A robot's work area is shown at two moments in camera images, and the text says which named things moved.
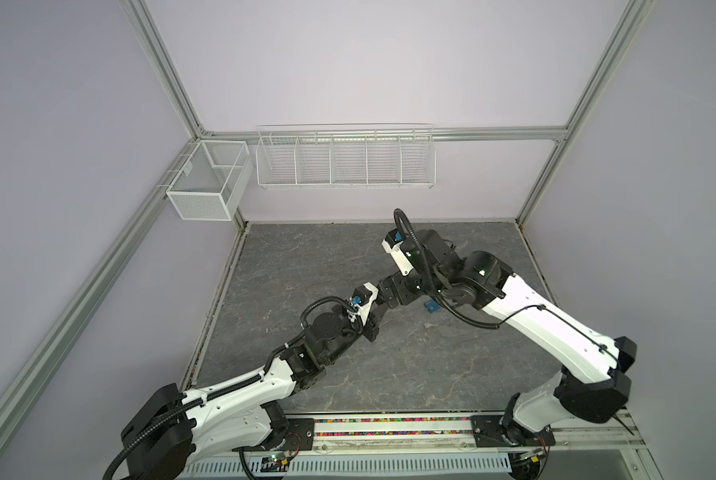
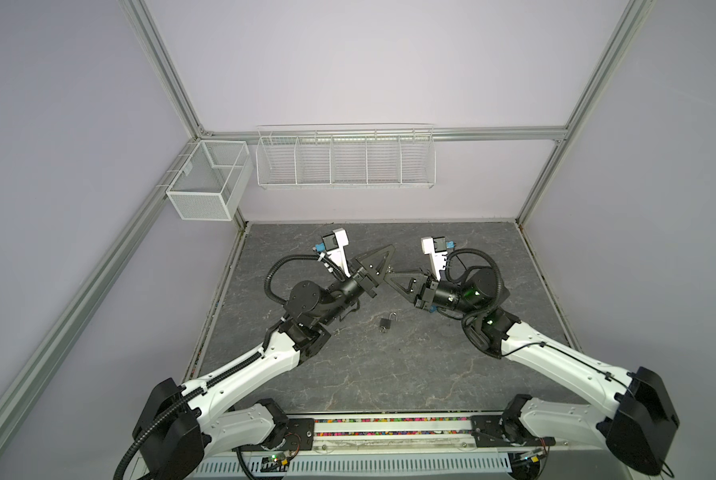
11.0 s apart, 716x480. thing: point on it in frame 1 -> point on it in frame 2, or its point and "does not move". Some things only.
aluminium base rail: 442,447 does not move
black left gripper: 373,322 -> 366,277
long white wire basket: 343,156 does not move
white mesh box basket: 210,179 does not move
